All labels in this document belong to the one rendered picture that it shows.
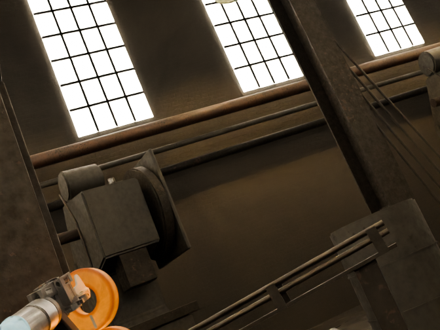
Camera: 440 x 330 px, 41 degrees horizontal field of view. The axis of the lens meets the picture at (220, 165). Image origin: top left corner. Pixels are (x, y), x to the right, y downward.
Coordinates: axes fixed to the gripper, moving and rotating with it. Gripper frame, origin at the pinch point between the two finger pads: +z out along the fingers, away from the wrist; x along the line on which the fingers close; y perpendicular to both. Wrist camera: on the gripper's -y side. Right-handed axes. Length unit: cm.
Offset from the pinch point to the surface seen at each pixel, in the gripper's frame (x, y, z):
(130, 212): 145, -4, 421
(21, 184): 18.2, 33.4, 28.3
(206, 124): 96, 54, 727
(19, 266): 24.2, 11.8, 18.1
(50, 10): 226, 304, 694
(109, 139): 189, 85, 576
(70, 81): 234, 192, 661
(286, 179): 26, -72, 744
